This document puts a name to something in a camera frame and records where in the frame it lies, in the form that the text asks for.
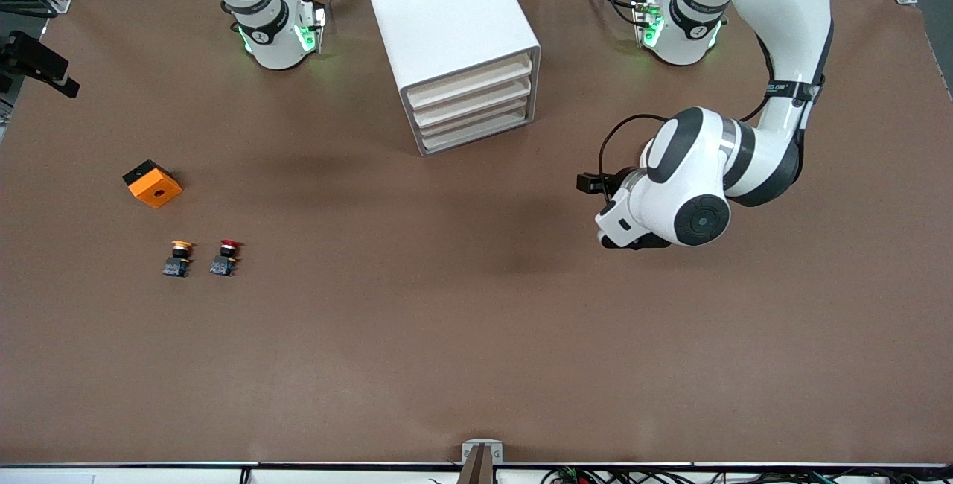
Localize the orange and black button box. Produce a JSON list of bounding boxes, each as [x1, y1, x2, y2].
[[122, 159, 183, 209]]

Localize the yellow push button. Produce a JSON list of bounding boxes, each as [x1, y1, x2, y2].
[[162, 241, 194, 278]]

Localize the red push button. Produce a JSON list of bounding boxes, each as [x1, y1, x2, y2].
[[208, 240, 244, 277]]

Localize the brown table mat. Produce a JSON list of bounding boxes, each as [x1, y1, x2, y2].
[[0, 0, 953, 466]]

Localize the black left camera cable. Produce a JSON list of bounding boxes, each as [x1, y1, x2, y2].
[[599, 113, 671, 179]]

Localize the grey metal bracket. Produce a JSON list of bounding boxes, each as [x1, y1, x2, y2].
[[462, 439, 504, 465]]

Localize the brown camera pole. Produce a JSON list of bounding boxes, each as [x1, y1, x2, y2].
[[456, 445, 496, 484]]

